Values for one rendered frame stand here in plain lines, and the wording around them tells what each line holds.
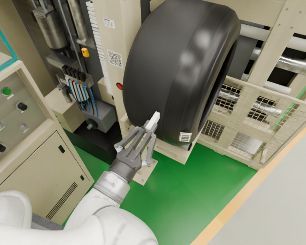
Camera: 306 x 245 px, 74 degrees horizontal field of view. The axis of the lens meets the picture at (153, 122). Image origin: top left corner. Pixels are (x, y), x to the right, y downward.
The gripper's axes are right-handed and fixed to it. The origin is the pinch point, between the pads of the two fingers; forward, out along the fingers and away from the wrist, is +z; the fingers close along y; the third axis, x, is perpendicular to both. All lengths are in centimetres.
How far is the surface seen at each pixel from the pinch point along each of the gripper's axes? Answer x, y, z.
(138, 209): 122, 12, -20
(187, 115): -1.4, -9.3, 6.5
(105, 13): -14.0, 33.4, 25.7
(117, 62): 6.3, 31.2, 22.8
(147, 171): 126, 22, 12
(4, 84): 2, 63, -11
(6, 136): 21, 63, -27
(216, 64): -12.3, -11.6, 20.2
